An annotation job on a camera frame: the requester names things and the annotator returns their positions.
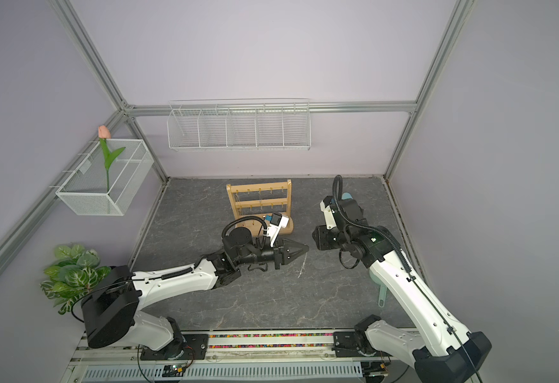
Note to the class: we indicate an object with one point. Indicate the small silver jewelry piece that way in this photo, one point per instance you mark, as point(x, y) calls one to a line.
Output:
point(302, 266)

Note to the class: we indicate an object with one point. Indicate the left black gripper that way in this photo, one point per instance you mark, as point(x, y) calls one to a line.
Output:
point(281, 254)

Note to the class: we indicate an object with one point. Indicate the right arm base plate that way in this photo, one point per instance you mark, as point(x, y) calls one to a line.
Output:
point(353, 344)

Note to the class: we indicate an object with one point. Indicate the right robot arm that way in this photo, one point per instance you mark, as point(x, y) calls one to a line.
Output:
point(444, 349)

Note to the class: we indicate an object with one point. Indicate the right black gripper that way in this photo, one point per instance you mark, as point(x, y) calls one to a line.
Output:
point(320, 238)

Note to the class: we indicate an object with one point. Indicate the green leafy artificial plant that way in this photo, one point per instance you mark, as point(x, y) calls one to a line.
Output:
point(75, 273)

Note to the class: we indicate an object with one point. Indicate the pink artificial tulip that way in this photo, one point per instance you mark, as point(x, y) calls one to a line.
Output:
point(109, 156)

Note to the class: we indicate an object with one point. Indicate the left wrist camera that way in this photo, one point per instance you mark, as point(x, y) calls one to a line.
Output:
point(275, 223)

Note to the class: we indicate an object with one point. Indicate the white mesh wall basket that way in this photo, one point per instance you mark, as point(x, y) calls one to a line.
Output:
point(85, 189)

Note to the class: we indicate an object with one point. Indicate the white wire wall shelf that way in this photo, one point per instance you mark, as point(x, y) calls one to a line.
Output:
point(239, 124)

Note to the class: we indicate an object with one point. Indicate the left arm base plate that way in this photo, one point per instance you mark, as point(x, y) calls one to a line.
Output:
point(192, 347)

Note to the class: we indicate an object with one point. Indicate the white slotted cable duct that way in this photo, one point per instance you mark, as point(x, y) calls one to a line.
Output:
point(242, 372)

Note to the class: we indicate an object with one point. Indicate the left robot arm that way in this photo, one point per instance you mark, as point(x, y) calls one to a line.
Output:
point(114, 311)

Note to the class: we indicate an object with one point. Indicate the wooden jewelry display stand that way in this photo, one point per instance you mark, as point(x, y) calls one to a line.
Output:
point(261, 200)

